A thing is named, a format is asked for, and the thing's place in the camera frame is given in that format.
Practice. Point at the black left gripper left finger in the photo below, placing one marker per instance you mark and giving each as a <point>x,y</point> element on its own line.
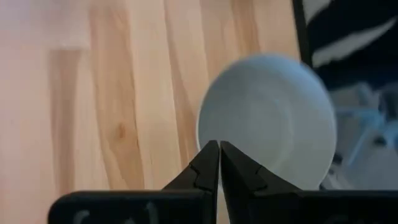
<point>206,168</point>

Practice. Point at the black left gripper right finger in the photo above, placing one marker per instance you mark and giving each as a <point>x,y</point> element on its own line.
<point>239,174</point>

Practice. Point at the small white bowl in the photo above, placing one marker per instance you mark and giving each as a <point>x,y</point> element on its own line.
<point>270,112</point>

